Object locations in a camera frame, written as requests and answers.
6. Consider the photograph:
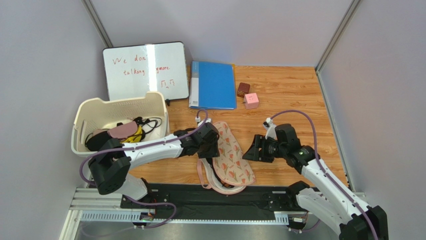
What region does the floral pink laundry bag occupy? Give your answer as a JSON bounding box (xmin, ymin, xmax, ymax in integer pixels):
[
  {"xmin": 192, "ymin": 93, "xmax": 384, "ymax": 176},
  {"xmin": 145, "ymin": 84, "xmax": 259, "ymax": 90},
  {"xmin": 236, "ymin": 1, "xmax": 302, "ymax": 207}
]
[{"xmin": 197, "ymin": 121, "xmax": 256, "ymax": 195}]

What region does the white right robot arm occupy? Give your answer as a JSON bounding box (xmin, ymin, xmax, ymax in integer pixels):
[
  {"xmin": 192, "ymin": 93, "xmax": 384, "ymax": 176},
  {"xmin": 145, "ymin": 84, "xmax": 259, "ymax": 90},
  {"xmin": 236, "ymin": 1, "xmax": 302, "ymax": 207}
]
[{"xmin": 244, "ymin": 122, "xmax": 389, "ymax": 240}]

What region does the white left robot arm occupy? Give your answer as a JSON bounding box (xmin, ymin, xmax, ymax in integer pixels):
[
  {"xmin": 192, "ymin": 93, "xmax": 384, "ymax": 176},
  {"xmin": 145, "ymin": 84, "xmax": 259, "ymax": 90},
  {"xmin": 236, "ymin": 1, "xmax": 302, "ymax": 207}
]
[{"xmin": 88, "ymin": 120, "xmax": 257, "ymax": 200}]

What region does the pink bra in basket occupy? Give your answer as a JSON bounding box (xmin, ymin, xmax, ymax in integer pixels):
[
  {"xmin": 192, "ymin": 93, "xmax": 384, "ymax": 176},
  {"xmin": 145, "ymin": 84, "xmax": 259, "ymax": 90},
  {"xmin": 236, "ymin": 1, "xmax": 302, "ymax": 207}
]
[{"xmin": 107, "ymin": 121, "xmax": 138, "ymax": 140}]

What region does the black bra in basket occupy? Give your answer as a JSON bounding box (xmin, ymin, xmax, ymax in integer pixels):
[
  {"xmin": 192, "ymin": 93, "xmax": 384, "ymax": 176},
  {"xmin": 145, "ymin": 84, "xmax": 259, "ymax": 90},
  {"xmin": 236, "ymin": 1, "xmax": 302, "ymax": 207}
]
[{"xmin": 85, "ymin": 131, "xmax": 121, "ymax": 152}]

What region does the cream plastic laundry basket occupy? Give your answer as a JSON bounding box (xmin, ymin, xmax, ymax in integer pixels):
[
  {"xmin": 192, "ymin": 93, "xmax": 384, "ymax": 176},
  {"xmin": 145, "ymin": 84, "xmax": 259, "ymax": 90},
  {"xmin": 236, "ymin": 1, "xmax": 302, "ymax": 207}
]
[{"xmin": 71, "ymin": 91, "xmax": 170, "ymax": 158}]

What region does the pink small cube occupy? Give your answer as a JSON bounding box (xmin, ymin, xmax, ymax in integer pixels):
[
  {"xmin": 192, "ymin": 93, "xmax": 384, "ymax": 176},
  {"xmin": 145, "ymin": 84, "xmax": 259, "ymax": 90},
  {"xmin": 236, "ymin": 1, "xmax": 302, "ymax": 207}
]
[{"xmin": 243, "ymin": 93, "xmax": 260, "ymax": 110}]

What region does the blue document folder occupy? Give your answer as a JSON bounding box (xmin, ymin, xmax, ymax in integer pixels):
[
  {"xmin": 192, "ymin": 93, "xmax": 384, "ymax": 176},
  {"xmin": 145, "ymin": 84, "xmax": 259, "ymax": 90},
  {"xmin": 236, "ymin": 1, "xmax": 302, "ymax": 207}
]
[{"xmin": 188, "ymin": 61, "xmax": 237, "ymax": 110}]

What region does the dark red small box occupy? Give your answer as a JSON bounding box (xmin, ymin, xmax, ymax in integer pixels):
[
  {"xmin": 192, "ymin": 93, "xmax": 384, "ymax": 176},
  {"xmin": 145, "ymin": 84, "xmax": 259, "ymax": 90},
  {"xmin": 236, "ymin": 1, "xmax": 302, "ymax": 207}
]
[{"xmin": 236, "ymin": 82, "xmax": 251, "ymax": 98}]

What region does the yellow garment in basket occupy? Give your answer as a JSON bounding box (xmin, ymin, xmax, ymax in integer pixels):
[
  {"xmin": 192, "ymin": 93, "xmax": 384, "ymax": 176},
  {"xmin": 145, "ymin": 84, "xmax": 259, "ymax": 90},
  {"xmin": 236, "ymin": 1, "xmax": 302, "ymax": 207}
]
[{"xmin": 121, "ymin": 126, "xmax": 146, "ymax": 143}]

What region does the white dry-erase board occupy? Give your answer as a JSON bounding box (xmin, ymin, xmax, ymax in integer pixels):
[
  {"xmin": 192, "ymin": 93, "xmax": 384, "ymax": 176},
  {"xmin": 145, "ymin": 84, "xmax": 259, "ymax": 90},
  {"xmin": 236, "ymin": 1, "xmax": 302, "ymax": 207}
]
[{"xmin": 102, "ymin": 41, "xmax": 189, "ymax": 101}]

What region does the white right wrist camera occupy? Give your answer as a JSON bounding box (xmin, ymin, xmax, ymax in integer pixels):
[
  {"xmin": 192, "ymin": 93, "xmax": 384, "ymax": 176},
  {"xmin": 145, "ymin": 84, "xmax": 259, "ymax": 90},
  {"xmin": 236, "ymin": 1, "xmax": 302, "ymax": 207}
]
[{"xmin": 263, "ymin": 117, "xmax": 277, "ymax": 140}]

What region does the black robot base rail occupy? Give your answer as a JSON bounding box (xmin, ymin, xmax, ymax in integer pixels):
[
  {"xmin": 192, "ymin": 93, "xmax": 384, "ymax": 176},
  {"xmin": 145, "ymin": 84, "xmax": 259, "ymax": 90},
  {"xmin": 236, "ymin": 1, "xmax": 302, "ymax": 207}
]
[{"xmin": 71, "ymin": 181, "xmax": 334, "ymax": 231}]

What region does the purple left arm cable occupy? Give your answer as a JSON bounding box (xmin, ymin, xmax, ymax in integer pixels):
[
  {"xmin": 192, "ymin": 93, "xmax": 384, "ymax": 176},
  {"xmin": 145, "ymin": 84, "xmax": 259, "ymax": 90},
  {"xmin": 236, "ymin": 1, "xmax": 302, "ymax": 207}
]
[{"xmin": 79, "ymin": 108, "xmax": 210, "ymax": 187}]

